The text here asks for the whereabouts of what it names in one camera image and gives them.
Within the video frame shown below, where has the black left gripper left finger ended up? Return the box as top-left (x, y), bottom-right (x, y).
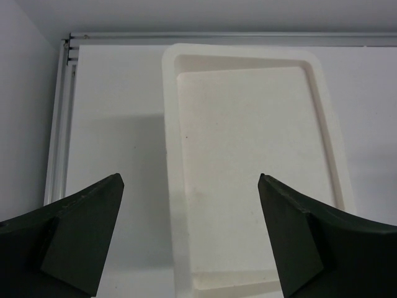
top-left (1, 173), bottom-right (124, 297)

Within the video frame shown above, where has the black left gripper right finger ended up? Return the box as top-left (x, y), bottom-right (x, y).
top-left (258, 174), bottom-right (396, 297)

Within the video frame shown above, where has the aluminium table frame rail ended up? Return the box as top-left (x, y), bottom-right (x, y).
top-left (44, 32), bottom-right (396, 204)

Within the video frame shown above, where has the white drawer cabinet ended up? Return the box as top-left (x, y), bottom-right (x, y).
top-left (162, 43), bottom-right (356, 297)

